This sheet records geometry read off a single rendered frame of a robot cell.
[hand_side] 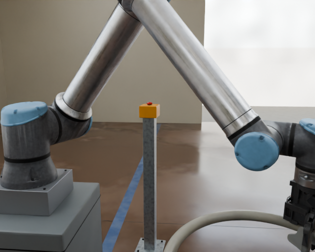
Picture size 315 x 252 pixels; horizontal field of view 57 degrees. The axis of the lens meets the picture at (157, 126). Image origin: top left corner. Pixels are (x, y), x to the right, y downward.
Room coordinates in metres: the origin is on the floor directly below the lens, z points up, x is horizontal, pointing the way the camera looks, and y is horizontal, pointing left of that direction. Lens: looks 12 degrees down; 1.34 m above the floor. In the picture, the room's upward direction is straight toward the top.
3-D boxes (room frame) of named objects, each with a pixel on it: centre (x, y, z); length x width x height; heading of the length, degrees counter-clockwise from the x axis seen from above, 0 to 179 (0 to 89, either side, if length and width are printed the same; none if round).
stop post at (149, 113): (1.96, 0.05, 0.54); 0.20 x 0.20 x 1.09; 79
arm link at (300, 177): (0.72, -0.41, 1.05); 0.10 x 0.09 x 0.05; 131
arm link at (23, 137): (1.00, 0.46, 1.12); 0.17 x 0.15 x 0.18; 151
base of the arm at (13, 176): (1.00, 0.46, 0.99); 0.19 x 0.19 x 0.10
